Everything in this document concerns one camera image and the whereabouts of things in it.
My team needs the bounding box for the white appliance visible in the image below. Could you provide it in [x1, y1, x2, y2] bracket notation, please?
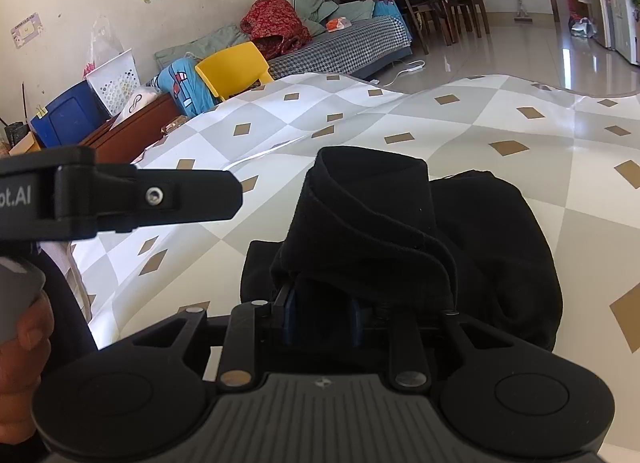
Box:
[602, 0, 640, 66]

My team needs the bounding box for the white perforated basket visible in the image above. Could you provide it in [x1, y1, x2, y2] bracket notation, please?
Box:
[86, 49, 141, 116]

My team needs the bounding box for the black t-shirt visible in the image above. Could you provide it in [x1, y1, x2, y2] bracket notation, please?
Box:
[240, 145, 563, 351]

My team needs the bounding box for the person's left hand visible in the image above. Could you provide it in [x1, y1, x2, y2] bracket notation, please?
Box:
[0, 291, 55, 444]

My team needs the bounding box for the yellow plastic chair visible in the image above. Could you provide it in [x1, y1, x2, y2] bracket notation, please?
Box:
[195, 41, 275, 104]

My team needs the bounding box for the diamond-patterned tablecloth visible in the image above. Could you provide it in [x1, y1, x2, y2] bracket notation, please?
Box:
[70, 73, 640, 463]

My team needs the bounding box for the blue plastic bin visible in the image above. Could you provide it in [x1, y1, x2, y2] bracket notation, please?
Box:
[30, 79, 111, 148]

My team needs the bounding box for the blue cartoon cushion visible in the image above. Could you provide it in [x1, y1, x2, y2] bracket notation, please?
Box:
[159, 58, 221, 118]

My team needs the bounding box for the clear plastic bag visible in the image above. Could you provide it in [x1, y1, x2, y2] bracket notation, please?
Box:
[90, 15, 124, 68]

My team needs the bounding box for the pink wall sticker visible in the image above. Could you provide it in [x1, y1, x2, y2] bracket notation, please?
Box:
[11, 13, 43, 48]

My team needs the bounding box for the brown wooden cabinet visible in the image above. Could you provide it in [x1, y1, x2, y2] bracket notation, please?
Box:
[85, 93, 183, 164]

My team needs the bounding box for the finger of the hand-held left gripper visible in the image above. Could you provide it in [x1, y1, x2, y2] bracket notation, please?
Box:
[54, 164, 244, 235]

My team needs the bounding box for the sage green cushion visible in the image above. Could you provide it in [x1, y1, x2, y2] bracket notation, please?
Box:
[155, 25, 251, 68]

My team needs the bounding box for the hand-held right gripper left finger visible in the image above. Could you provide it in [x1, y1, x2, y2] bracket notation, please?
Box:
[131, 283, 301, 392]

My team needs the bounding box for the plastic bag on floor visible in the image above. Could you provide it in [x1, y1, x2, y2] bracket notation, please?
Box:
[569, 15, 598, 40]

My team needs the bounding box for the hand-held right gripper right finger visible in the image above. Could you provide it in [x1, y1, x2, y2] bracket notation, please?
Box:
[350, 299, 553, 390]

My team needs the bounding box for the houndstooth sofa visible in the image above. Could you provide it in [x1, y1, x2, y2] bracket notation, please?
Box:
[267, 15, 413, 81]

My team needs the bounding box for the white power strip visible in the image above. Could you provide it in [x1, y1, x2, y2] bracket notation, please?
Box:
[382, 60, 426, 88]

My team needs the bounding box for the blue cloth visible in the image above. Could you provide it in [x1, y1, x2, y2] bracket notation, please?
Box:
[372, 0, 413, 41]

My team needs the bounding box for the white bag with loop print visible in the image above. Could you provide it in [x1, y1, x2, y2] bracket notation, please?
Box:
[112, 85, 161, 126]

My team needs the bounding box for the red patterned blanket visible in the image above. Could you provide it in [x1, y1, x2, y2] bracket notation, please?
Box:
[240, 0, 313, 61]

